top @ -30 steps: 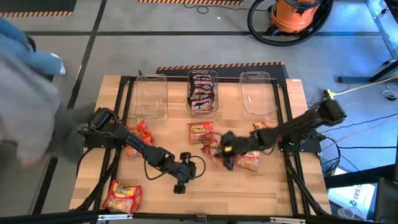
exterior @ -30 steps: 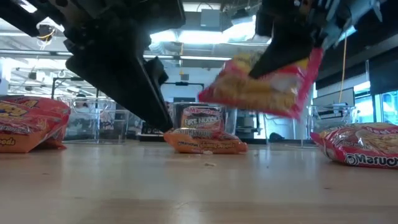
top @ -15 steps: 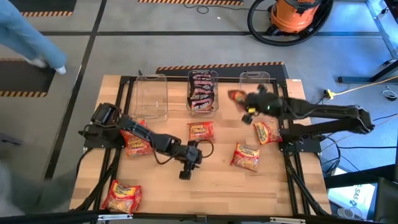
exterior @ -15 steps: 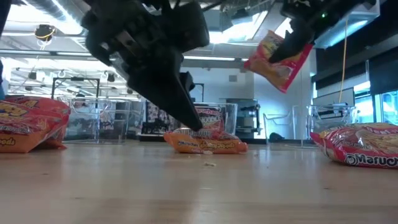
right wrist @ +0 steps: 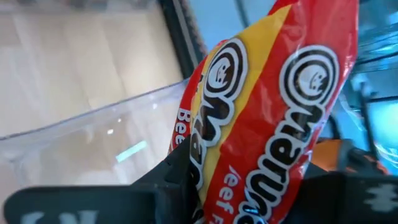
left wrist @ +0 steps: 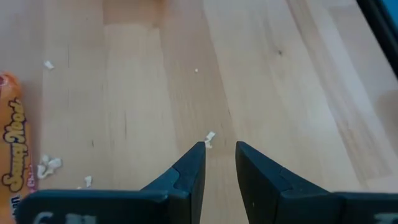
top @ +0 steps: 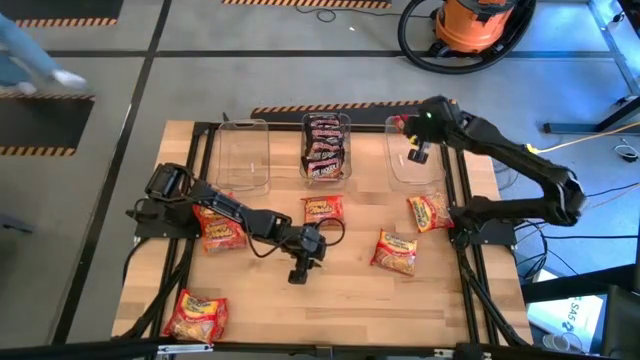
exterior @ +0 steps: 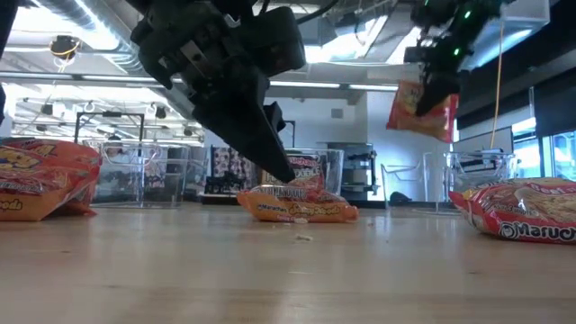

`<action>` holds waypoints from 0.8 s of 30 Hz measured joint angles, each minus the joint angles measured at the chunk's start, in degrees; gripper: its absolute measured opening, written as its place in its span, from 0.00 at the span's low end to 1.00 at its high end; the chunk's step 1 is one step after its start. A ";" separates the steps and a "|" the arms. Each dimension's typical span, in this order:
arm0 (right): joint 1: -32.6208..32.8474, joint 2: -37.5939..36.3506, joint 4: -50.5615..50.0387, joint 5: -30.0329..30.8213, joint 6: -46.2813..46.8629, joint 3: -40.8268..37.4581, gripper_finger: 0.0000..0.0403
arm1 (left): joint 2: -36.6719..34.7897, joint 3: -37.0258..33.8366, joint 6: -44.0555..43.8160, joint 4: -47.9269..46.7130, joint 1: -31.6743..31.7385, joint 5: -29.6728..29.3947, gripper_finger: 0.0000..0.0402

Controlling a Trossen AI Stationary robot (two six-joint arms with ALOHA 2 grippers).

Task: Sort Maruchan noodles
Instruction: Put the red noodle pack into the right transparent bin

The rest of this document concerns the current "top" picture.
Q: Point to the red Beef Ramen packet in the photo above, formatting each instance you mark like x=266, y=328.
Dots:
x=395, y=252
x=398, y=123
x=429, y=212
x=195, y=315

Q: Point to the black camera mount rail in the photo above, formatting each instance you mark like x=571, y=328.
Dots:
x=75, y=350

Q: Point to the person's white shoe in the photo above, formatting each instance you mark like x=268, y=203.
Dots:
x=70, y=80
x=25, y=89

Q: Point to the black hazard-striped floor mat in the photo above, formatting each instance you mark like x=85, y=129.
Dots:
x=40, y=125
x=350, y=112
x=300, y=4
x=50, y=10

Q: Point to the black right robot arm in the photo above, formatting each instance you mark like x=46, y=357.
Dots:
x=510, y=155

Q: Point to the orange Saucy Noods packet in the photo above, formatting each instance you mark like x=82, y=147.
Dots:
x=222, y=237
x=322, y=210
x=204, y=215

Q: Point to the clear plastic cup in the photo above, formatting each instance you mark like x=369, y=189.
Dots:
x=560, y=342

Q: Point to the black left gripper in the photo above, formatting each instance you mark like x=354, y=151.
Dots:
x=307, y=242

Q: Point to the black desk frame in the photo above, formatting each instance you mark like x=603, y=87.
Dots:
x=575, y=127

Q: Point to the white printed box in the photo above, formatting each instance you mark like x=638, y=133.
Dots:
x=570, y=320

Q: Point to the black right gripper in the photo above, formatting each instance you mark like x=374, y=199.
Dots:
x=432, y=122

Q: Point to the orange shop vacuum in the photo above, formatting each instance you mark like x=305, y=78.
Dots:
x=450, y=69
x=470, y=27

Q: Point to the person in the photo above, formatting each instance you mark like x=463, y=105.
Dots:
x=25, y=47

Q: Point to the clear plastic bin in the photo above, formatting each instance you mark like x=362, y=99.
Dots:
x=325, y=183
x=415, y=175
x=243, y=160

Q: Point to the black aluminium table frame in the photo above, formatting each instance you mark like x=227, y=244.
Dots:
x=210, y=150

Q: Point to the silver metal bracket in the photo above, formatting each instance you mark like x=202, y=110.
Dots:
x=185, y=349
x=452, y=354

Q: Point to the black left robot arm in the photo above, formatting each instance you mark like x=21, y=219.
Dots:
x=225, y=205

